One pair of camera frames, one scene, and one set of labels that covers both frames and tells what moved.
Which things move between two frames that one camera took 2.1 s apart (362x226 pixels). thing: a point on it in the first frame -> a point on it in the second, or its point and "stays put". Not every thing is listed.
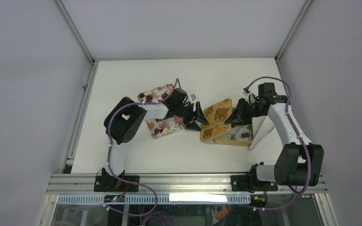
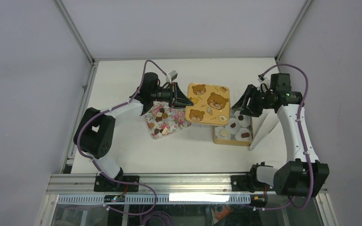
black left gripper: [193, 125] -> [176, 98]
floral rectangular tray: [161, 127] stays put
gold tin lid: [216, 115] -> [211, 104]
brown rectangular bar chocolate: [245, 135] stays put
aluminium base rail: [170, 183] stays put
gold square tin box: [241, 135] stays put
